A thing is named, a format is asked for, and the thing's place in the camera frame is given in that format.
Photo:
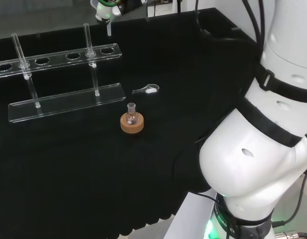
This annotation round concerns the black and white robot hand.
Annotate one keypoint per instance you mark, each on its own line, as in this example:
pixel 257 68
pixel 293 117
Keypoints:
pixel 106 10

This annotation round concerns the clear acrylic funnel stand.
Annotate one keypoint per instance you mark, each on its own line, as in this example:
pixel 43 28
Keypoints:
pixel 68 102

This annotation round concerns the small glass round-bottom flask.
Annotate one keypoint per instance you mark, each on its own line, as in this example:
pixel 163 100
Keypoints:
pixel 132 117

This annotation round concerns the black tripod pole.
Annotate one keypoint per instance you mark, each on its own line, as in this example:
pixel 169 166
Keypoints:
pixel 179 6

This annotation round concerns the black bench cloth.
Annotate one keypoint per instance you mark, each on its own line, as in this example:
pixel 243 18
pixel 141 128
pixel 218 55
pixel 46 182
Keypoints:
pixel 93 161

